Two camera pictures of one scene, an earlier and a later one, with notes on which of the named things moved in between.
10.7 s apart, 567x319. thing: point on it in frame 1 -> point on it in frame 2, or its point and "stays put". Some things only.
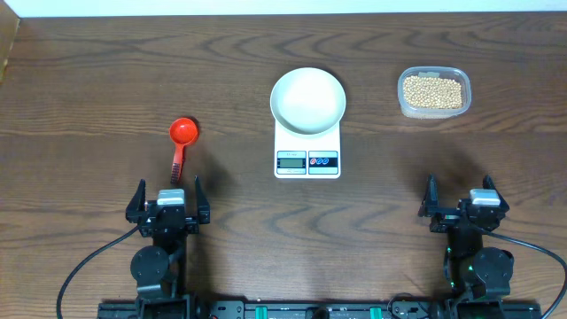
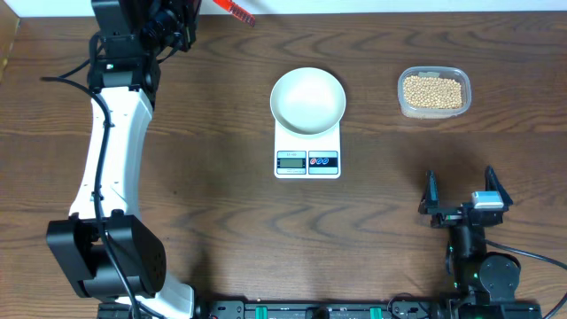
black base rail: x=314 y=309 stays put
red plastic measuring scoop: x=182 y=131 -> x=238 y=11
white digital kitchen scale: x=298 y=156 stays put
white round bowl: x=307 y=101 stays put
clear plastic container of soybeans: x=433 y=92 stays put
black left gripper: x=137 y=215 -> x=182 y=19
